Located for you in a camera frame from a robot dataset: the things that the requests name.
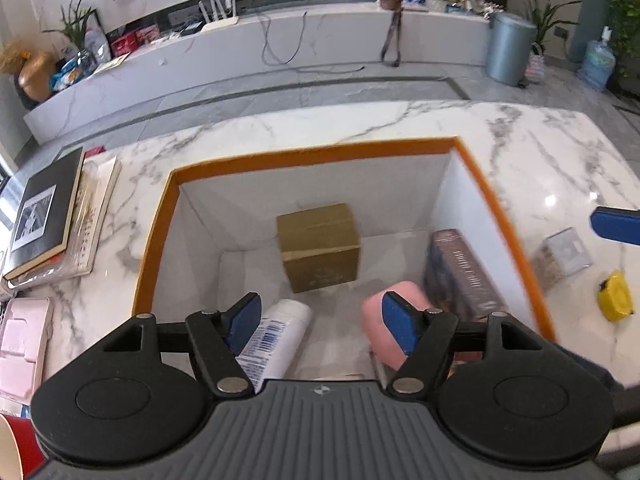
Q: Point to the dark printed card box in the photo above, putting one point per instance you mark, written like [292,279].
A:
[465,270]

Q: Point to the white marble television cabinet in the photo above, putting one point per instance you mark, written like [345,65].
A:
[200,65]

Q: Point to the red box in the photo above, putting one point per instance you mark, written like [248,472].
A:
[122,45]

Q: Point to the blue water jug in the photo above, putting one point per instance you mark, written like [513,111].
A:
[597,62]

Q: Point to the tall leafy potted plant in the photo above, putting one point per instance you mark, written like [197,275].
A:
[547,15]

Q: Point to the green potted plant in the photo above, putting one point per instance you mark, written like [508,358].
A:
[75,25]

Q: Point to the orange storage box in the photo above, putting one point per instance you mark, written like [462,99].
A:
[320,185]

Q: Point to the yellow tape measure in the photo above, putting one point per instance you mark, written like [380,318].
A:
[615,295]

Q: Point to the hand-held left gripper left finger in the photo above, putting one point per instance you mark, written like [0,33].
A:
[247,315]

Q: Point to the brown cardboard box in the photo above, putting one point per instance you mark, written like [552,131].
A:
[320,250]

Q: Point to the bushy green plant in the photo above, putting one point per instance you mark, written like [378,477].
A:
[625,10]

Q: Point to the beige book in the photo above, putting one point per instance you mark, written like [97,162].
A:
[92,220]

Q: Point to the grey trash can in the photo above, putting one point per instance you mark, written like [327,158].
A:
[507,50]

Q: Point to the pink plastic tray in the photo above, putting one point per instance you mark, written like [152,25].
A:
[22,345]

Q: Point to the black hardcover book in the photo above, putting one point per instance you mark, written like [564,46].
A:
[42,210]

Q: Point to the blue snack packets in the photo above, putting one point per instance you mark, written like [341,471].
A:
[70,72]

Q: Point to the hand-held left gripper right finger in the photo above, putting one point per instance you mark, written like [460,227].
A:
[400,322]

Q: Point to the clear plastic box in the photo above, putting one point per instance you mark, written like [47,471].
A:
[565,255]

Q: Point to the clear plastic bag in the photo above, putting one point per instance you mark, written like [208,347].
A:
[97,42]

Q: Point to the white router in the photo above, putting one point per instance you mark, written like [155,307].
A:
[220,22]

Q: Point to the white tube with blue print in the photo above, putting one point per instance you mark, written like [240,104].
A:
[282,330]

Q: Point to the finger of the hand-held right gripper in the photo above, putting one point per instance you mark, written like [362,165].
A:
[617,225]

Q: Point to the red container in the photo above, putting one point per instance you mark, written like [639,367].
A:
[20,450]

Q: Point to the pink bottle with orange cap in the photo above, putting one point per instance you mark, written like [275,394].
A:
[375,325]

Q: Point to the golden vase with dried grass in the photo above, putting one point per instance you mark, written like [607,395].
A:
[32,77]

